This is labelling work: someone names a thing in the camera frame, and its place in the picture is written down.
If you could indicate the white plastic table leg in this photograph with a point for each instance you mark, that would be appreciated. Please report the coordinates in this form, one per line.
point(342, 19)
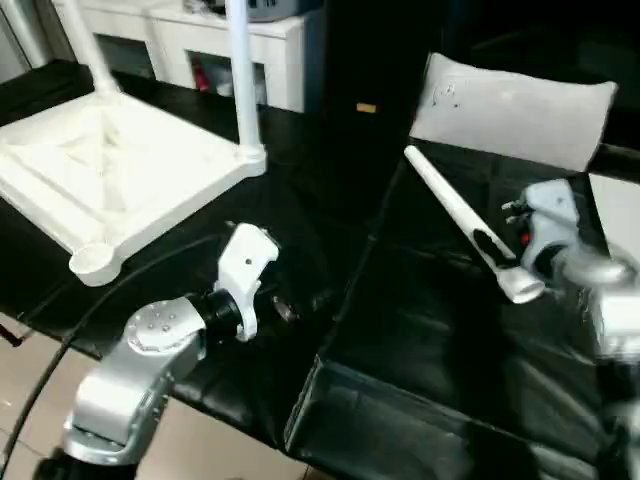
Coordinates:
point(88, 45)
point(243, 80)
point(450, 205)

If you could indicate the black work mat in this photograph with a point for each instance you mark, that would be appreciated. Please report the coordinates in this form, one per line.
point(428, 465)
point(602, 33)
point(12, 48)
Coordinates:
point(430, 350)

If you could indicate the white plastic bag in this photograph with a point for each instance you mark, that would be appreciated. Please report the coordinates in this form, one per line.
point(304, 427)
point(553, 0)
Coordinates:
point(510, 110)

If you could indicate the red bottle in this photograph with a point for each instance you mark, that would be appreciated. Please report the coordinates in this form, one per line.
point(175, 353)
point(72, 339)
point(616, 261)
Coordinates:
point(201, 75)

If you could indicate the white side table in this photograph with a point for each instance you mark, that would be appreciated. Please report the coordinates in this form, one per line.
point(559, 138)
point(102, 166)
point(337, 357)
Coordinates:
point(618, 220)

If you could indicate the white plastic table top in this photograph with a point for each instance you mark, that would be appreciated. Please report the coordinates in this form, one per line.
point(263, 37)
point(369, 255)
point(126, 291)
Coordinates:
point(110, 170)

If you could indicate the small yellow label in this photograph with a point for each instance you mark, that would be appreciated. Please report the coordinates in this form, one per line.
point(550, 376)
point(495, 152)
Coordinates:
point(366, 107)

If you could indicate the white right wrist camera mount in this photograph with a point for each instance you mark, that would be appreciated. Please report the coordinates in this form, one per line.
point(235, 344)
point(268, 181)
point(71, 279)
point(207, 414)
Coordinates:
point(552, 205)

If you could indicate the white cabinet with glass doors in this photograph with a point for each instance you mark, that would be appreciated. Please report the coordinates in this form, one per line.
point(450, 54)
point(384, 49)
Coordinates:
point(190, 40)

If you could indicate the black cabinet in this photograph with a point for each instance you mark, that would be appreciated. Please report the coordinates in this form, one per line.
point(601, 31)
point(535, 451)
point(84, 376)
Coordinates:
point(380, 50)

